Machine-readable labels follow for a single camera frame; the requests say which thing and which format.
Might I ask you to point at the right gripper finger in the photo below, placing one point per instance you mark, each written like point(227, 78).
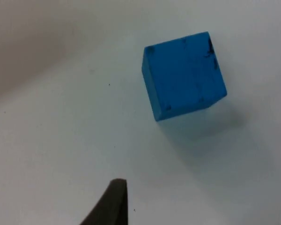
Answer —
point(112, 206)

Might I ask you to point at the blue cube block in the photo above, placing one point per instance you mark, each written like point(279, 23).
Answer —
point(185, 77)

